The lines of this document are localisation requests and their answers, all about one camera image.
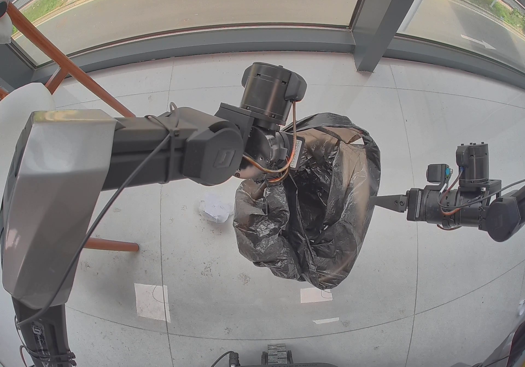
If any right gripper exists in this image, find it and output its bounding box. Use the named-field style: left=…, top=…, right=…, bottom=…
left=406, top=187, right=489, bottom=230

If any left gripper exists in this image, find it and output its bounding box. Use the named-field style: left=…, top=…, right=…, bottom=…
left=241, top=127, right=307, bottom=184

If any black plastic bag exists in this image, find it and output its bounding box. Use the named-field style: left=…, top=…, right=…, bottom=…
left=233, top=112, right=381, bottom=290

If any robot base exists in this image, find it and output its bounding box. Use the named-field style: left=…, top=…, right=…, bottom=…
left=246, top=343, right=341, bottom=367

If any crumpled white paper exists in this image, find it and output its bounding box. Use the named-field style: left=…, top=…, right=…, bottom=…
left=199, top=193, right=233, bottom=223

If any white chair with wooden legs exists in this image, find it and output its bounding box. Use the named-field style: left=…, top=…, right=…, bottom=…
left=0, top=0, right=140, bottom=253

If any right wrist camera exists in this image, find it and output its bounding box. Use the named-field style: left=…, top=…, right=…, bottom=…
left=427, top=163, right=456, bottom=193

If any black cable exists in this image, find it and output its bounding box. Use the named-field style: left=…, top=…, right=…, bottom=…
left=14, top=102, right=181, bottom=327
left=211, top=351, right=239, bottom=367

